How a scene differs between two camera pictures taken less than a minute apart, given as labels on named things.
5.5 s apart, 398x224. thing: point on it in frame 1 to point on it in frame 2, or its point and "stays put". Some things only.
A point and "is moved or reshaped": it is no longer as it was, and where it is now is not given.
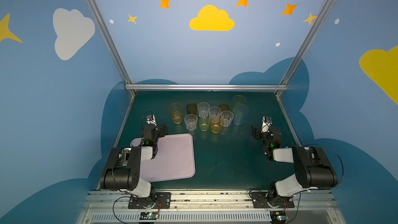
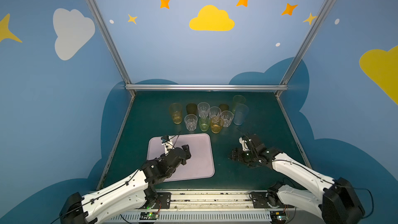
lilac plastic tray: [174, 159] is moved or reshaped
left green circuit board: [148, 215] stays put
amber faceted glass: [216, 123] stays put
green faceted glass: [204, 123] stays put
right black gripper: [259, 134] to [241, 156]
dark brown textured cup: [192, 108] stays put
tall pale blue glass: [241, 111] stays put
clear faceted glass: [190, 121] stays put
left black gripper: [158, 130] to [184, 152]
